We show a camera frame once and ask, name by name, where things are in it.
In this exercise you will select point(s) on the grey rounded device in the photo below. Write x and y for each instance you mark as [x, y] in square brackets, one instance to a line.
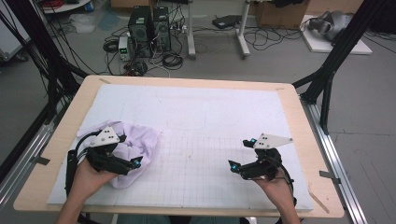
[337, 21]

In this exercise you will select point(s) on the brown tape strip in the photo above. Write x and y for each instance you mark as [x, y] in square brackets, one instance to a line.
[104, 81]

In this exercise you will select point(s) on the aluminium rail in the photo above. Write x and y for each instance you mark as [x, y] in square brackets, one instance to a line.
[28, 155]
[330, 155]

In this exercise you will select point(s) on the black flat device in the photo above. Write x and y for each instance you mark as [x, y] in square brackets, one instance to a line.
[225, 21]

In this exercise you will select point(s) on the clear plastic bag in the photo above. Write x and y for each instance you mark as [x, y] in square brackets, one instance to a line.
[82, 25]

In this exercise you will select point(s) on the round white table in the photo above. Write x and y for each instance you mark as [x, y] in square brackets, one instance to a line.
[71, 6]

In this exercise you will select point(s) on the black metal frame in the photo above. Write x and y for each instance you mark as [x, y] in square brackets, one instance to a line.
[342, 43]
[40, 40]

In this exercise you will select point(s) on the white gridded foam mat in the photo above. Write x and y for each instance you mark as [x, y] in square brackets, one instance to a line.
[218, 109]

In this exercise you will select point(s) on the thin wooden stick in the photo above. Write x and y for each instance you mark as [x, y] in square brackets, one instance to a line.
[319, 201]

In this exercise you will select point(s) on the low cardboard box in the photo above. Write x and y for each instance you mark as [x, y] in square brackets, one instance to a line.
[124, 3]

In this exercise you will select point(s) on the grey metal bracket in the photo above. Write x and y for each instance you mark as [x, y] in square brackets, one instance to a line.
[42, 160]
[328, 174]

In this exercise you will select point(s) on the white cabinet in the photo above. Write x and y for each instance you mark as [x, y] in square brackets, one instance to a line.
[9, 40]

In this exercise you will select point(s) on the black computer tower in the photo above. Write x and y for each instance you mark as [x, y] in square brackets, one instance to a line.
[140, 28]
[162, 31]

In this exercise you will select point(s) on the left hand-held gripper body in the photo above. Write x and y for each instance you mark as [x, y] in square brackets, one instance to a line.
[104, 160]

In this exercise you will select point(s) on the person's right hand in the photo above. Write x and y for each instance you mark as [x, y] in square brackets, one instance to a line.
[280, 194]

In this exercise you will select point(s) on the large cardboard box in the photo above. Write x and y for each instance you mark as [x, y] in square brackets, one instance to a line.
[280, 17]

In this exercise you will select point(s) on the white bench power supply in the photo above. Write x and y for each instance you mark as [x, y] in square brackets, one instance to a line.
[124, 49]

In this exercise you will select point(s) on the white metal stand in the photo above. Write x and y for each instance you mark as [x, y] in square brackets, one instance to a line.
[190, 31]

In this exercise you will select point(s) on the light wooden table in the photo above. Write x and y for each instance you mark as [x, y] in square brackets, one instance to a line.
[186, 80]

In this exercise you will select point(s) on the light purple towel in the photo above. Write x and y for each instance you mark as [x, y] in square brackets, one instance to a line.
[143, 143]

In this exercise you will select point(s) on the teal plastic sheet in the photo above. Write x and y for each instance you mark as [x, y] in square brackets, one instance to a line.
[109, 21]

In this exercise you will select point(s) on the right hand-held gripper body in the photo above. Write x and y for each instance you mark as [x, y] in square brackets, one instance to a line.
[264, 166]

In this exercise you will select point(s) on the person's left hand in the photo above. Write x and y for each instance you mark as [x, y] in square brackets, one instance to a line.
[90, 182]

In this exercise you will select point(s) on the white floor board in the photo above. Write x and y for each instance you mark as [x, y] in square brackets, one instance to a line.
[320, 45]

